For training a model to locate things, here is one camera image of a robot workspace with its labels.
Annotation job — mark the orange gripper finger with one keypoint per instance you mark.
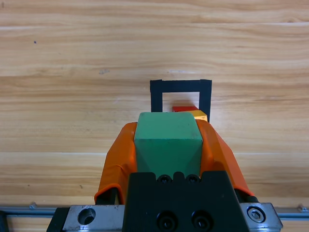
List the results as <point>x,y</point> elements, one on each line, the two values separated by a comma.
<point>118,164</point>
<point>214,157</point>

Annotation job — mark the yellow cube block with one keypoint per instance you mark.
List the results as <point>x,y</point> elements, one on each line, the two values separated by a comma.
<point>200,115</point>

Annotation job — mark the green cube block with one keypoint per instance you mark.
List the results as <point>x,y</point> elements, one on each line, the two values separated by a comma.
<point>166,140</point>

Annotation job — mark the red cube block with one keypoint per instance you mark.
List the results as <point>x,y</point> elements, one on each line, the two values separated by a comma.
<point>183,109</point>

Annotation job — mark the black tape square outline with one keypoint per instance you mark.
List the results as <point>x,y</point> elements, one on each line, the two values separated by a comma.
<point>181,85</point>

